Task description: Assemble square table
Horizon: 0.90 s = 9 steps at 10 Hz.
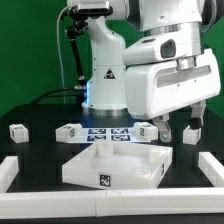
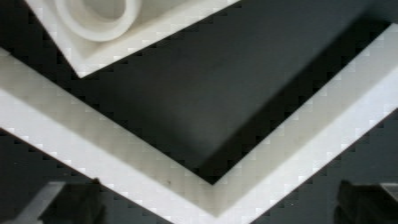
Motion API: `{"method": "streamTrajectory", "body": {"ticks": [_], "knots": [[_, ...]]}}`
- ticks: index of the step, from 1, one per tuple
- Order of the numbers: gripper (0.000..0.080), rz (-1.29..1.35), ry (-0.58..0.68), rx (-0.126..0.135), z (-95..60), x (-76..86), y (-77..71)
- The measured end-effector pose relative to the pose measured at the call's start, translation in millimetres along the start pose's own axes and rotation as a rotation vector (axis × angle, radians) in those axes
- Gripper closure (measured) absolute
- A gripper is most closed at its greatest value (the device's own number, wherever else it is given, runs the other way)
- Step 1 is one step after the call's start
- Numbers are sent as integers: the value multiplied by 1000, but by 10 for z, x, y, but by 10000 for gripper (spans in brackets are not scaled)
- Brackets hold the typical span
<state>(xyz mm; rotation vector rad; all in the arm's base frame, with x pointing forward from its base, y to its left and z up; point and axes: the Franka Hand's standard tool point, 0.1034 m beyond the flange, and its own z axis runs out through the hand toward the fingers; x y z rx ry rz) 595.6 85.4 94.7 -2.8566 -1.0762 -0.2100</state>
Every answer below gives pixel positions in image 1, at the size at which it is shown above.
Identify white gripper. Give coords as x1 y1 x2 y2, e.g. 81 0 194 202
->
125 49 221 143

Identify white square table top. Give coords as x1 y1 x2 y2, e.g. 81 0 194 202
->
62 141 173 190

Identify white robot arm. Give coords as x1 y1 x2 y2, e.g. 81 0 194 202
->
67 0 224 142

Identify fiducial marker sheet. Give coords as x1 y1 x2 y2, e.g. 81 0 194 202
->
69 127 146 143

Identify white U-shaped fence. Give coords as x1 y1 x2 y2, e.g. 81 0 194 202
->
0 156 224 219

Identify black cables at base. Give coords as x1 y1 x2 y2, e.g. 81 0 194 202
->
30 87 88 106

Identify black camera on mount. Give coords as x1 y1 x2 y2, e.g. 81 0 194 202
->
66 1 113 86

